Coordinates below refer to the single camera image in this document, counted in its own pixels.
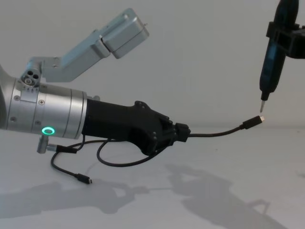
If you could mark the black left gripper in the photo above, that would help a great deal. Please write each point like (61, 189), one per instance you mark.
(114, 121)

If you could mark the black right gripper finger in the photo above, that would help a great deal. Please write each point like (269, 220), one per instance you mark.
(282, 35)
(300, 43)

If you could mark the black electric screwdriver tool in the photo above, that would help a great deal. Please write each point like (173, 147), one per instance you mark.
(274, 64)

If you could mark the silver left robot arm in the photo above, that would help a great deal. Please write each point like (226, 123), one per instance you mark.
(54, 112)

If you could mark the white table cloth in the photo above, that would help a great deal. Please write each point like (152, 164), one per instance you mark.
(190, 181)

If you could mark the white curtain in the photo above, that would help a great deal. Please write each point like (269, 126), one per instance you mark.
(190, 59)

